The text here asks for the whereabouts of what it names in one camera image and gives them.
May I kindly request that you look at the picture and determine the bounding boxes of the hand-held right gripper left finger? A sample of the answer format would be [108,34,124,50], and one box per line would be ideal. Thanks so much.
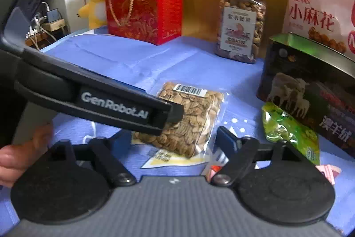
[48,137,137,188]

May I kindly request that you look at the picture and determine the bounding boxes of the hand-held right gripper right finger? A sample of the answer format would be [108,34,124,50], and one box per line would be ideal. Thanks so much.
[211,126,317,187]

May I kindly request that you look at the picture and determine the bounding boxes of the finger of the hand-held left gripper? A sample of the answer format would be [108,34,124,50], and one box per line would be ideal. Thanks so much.
[166,103,185,125]

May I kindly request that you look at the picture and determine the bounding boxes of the clear seed packet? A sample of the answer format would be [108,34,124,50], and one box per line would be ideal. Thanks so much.
[132,82,229,169]

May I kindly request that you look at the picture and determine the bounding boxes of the green printed snack packet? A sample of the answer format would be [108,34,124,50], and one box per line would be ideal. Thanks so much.
[261,102,320,166]

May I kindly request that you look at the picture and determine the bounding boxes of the black printed box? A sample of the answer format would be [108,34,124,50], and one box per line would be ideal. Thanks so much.
[256,33,355,158]

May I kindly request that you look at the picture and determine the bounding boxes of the person's left hand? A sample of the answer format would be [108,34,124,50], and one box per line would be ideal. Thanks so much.
[0,123,54,188]

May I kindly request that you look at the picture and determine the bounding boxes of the blue printed blanket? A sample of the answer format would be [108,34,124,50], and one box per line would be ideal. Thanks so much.
[6,25,355,226]

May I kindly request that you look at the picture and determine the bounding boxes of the power strip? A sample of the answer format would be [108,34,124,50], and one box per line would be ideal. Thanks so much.
[41,18,65,32]

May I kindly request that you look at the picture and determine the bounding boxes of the grey charger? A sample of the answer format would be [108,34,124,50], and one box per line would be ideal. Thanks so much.
[47,9,60,22]

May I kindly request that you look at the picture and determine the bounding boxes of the light nut jar yellow lid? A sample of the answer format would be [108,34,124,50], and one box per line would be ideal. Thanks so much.
[215,0,267,64]

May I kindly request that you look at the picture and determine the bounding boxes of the red gift box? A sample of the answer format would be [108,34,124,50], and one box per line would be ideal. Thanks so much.
[104,0,184,46]

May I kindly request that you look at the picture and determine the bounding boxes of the pink snack bag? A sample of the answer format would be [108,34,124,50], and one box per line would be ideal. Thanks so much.
[279,0,355,56]

